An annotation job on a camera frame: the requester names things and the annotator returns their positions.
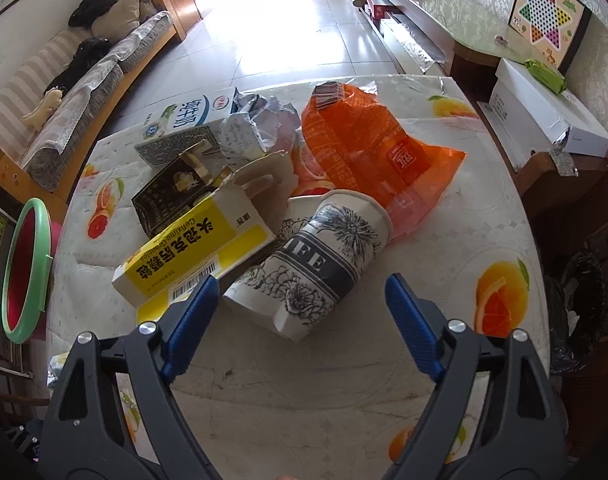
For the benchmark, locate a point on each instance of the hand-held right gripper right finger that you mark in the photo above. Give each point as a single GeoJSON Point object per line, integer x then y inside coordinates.
{"type": "Point", "coordinates": [414, 327]}

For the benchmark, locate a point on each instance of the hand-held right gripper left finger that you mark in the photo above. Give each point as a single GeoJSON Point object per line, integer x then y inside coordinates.
{"type": "Point", "coordinates": [191, 327]}

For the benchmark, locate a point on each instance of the yellow white medicine box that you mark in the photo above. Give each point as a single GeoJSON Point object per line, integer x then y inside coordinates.
{"type": "Point", "coordinates": [183, 245]}

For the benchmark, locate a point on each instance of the flower print paper cup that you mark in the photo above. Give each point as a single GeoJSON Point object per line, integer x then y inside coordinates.
{"type": "Point", "coordinates": [314, 260]}

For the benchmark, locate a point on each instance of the dark tea box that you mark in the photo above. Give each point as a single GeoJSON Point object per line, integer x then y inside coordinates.
{"type": "Point", "coordinates": [163, 195]}

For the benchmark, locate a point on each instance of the red bin with green rim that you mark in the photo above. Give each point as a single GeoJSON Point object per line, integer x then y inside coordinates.
{"type": "Point", "coordinates": [42, 240]}

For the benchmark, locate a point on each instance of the orange plastic bag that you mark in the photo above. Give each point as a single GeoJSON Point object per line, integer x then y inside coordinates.
{"type": "Point", "coordinates": [354, 140]}

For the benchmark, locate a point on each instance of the paper ball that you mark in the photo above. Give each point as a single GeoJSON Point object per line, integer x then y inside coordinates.
{"type": "Point", "coordinates": [254, 130]}

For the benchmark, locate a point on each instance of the white milk carton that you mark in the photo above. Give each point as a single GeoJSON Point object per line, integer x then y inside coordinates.
{"type": "Point", "coordinates": [183, 120]}

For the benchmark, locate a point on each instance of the fruit print tablecloth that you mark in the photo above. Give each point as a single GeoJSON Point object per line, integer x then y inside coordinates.
{"type": "Point", "coordinates": [434, 200]}

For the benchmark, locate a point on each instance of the black plastic bag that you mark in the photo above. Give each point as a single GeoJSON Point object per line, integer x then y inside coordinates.
{"type": "Point", "coordinates": [576, 310]}

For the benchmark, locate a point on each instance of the dark wooden side table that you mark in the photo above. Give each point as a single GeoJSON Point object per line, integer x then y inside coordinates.
{"type": "Point", "coordinates": [564, 200]}

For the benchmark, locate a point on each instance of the white cardboard box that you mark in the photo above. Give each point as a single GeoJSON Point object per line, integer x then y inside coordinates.
{"type": "Point", "coordinates": [539, 115]}

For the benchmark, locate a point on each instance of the cream plush toy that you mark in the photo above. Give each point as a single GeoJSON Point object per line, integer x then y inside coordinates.
{"type": "Point", "coordinates": [43, 107]}

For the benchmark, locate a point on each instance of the green packet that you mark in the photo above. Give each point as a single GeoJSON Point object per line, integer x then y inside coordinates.
{"type": "Point", "coordinates": [544, 76]}

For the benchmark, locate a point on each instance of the striped wooden sofa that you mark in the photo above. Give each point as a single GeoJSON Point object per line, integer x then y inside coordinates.
{"type": "Point", "coordinates": [13, 105]}

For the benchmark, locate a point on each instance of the black jacket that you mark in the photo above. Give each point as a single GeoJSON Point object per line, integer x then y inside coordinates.
{"type": "Point", "coordinates": [81, 62]}

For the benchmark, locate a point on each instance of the long television cabinet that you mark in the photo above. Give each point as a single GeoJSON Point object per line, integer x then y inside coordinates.
{"type": "Point", "coordinates": [449, 15]}

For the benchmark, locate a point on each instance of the red box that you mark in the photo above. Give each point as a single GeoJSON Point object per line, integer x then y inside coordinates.
{"type": "Point", "coordinates": [384, 12]}

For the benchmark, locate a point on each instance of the tan pillow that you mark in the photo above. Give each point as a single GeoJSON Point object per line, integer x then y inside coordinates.
{"type": "Point", "coordinates": [116, 15]}

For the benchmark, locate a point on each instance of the patterned pillow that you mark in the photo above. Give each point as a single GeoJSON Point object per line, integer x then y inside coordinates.
{"type": "Point", "coordinates": [146, 0]}

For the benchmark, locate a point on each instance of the black clothes pile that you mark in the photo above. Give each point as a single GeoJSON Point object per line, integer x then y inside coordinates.
{"type": "Point", "coordinates": [91, 5]}

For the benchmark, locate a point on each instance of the star checkers board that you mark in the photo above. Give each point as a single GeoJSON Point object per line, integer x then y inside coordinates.
{"type": "Point", "coordinates": [549, 15]}

